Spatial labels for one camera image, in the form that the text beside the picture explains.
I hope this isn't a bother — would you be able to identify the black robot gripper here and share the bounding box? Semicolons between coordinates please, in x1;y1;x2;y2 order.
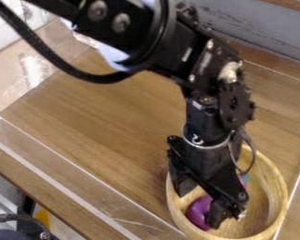
165;125;251;230

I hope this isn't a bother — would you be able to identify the purple toy eggplant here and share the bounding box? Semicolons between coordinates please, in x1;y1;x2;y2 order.
185;172;251;231

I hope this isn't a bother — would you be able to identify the brown wooden bowl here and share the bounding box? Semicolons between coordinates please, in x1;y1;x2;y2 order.
167;152;288;240

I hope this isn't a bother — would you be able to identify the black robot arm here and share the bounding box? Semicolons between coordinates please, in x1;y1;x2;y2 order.
28;0;255;228

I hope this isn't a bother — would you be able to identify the clear acrylic tray wall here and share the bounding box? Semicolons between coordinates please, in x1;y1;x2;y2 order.
0;41;300;240

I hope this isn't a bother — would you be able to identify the black clamp with cable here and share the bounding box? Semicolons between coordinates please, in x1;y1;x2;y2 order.
0;214;60;240

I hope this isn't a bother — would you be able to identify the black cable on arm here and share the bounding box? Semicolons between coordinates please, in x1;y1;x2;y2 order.
0;0;137;84

